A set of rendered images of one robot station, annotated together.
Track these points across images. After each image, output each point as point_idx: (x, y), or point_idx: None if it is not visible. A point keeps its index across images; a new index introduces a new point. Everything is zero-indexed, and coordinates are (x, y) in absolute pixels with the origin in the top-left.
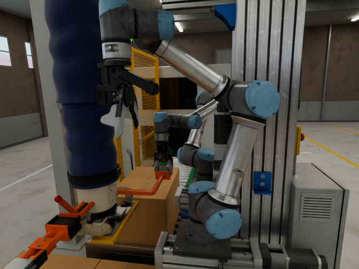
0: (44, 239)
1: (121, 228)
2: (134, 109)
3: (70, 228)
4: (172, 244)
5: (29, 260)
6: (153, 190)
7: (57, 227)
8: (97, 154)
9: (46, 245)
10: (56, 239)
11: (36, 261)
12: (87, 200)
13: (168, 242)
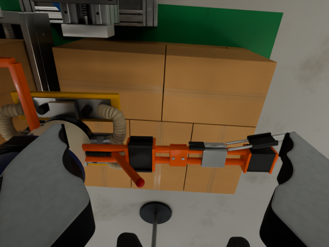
0: (174, 159)
1: (91, 94)
2: (81, 196)
3: (151, 144)
4: (78, 13)
5: (205, 153)
6: (9, 61)
7: (154, 157)
8: None
9: (182, 151)
10: (168, 148)
11: (204, 146)
12: (83, 155)
13: (78, 20)
